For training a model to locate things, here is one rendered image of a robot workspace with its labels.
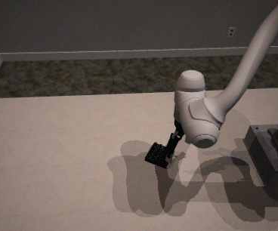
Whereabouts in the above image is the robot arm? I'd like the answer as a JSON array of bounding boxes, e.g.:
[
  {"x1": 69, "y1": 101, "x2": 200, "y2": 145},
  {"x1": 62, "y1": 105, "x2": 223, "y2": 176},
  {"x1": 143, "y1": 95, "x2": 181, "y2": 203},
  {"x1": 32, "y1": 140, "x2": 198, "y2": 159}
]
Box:
[{"x1": 174, "y1": 5, "x2": 278, "y2": 149}]

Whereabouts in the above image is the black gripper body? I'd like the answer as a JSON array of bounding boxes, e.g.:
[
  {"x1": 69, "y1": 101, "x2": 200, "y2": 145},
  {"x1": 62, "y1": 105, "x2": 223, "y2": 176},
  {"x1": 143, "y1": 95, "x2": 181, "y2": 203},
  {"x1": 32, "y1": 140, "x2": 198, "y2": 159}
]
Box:
[{"x1": 175, "y1": 120, "x2": 183, "y2": 137}]

